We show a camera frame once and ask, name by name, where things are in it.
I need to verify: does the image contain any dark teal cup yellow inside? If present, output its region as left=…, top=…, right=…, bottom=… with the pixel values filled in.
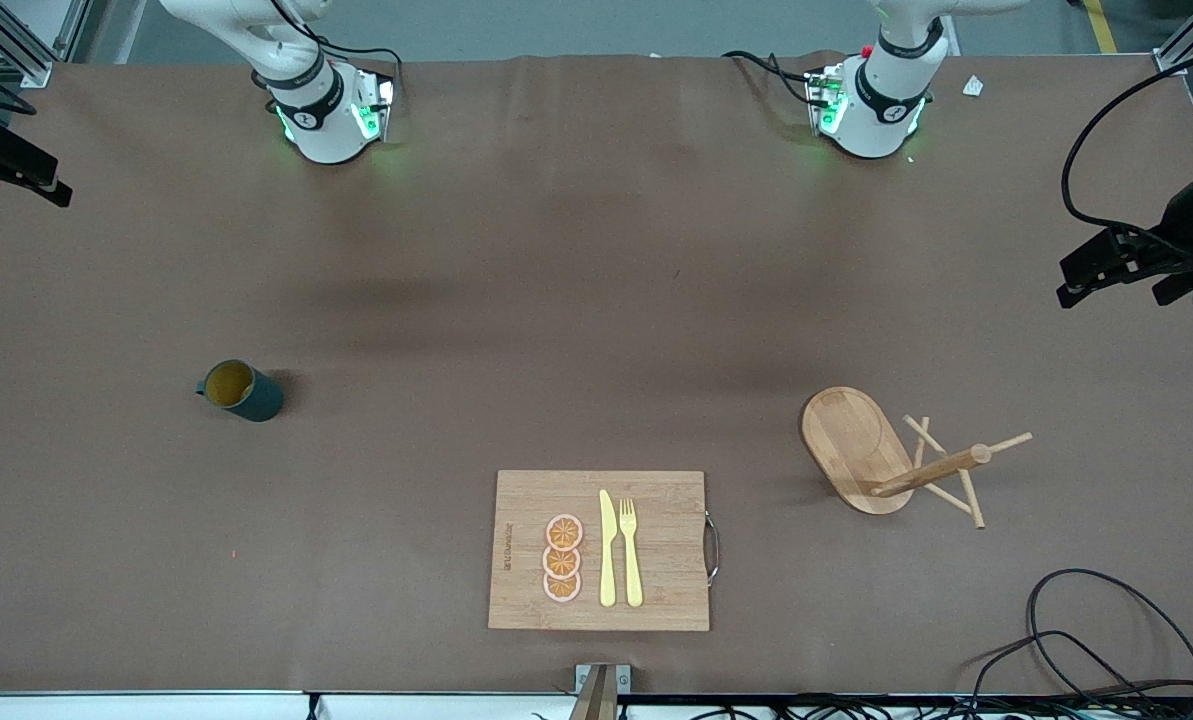
left=195, top=359, right=285, bottom=423

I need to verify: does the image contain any wooden cup rack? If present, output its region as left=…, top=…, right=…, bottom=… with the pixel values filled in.
left=800, top=386, right=1034, bottom=530

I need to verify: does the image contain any brown table cover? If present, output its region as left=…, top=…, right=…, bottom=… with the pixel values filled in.
left=0, top=50, right=1193, bottom=696

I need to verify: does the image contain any bamboo cutting board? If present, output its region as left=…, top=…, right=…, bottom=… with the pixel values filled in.
left=488, top=470, right=722, bottom=633

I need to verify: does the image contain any yellow plastic fork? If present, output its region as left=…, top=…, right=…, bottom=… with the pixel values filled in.
left=619, top=497, right=645, bottom=609

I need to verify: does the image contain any yellow plastic knife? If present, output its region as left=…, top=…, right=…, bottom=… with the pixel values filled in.
left=598, top=489, right=619, bottom=609

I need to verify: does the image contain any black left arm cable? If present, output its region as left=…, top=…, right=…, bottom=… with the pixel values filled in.
left=1060, top=45, right=1193, bottom=241

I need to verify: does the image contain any black floor cable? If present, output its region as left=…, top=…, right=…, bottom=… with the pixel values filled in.
left=956, top=628, right=1193, bottom=720
left=1026, top=568, right=1193, bottom=720

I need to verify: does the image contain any black right base cable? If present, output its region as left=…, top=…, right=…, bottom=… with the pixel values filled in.
left=276, top=0, right=404, bottom=101

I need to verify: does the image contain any black base cable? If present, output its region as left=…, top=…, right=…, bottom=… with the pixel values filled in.
left=721, top=50, right=822, bottom=106
left=276, top=0, right=404, bottom=101

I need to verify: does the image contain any black left base cable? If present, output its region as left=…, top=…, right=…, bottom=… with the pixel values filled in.
left=721, top=50, right=822, bottom=106

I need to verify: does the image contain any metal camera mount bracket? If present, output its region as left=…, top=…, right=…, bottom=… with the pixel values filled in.
left=568, top=663, right=633, bottom=720

